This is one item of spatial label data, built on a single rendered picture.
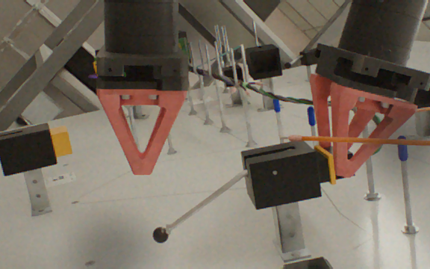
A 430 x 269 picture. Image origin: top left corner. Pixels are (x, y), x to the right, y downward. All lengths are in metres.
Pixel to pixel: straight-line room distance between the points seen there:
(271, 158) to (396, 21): 0.14
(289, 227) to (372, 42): 0.17
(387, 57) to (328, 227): 0.17
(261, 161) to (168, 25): 0.13
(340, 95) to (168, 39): 0.14
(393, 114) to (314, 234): 0.14
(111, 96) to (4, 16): 7.65
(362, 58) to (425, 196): 0.21
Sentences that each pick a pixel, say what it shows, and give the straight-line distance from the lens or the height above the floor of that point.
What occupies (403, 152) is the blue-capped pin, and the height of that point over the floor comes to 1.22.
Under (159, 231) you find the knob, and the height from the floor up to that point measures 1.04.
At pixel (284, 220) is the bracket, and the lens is 0.52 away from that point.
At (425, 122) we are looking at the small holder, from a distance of 0.82.
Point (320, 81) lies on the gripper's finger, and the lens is 0.53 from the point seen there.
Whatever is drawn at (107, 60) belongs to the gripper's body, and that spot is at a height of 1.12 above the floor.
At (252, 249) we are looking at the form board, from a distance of 0.55.
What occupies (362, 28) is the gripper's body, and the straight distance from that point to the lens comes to 0.50.
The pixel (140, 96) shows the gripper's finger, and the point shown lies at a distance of 0.47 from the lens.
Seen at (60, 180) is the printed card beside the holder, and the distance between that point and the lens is 0.88.
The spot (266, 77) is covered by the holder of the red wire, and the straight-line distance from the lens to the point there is 1.02.
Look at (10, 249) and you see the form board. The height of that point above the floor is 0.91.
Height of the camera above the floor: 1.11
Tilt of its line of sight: 3 degrees up
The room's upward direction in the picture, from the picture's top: 41 degrees clockwise
